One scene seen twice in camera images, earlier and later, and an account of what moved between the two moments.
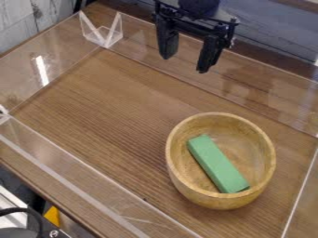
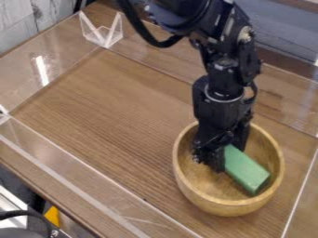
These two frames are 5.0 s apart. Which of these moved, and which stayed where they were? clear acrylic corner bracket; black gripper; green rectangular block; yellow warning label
Moved: black gripper; green rectangular block
Stayed: clear acrylic corner bracket; yellow warning label
